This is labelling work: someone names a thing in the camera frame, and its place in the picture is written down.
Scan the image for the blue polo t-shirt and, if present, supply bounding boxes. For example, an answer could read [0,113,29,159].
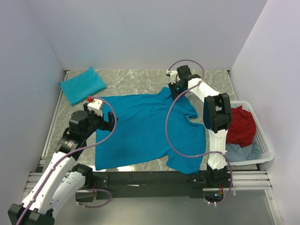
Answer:
[95,87,206,174]

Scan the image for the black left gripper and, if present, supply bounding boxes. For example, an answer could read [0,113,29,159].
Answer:
[82,103,118,139]

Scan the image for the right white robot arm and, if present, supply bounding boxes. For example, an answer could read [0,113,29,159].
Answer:
[165,65,233,187]

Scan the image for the aluminium rail frame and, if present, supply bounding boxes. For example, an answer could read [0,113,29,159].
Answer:
[23,70,272,198]

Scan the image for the red t-shirt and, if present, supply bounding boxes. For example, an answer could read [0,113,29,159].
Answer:
[226,106,256,148]

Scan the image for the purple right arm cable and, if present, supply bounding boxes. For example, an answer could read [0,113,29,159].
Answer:
[165,59,234,205]

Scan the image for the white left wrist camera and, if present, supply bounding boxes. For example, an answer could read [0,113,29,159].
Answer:
[87,96,105,116]

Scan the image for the folded teal t-shirt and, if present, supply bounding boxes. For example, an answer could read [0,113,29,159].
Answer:
[60,67,106,106]

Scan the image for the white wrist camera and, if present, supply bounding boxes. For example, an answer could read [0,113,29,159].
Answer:
[87,96,105,116]
[166,70,180,84]

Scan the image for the white plastic laundry basket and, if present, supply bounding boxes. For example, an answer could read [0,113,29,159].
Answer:
[231,100,274,166]

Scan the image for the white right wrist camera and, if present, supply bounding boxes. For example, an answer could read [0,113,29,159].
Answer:
[166,70,180,84]

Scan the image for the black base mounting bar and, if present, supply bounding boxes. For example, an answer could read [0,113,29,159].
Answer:
[93,171,210,198]

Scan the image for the light blue t-shirt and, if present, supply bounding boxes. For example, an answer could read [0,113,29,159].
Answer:
[225,142,262,162]

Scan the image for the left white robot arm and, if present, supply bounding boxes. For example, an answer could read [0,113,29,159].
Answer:
[8,109,117,225]

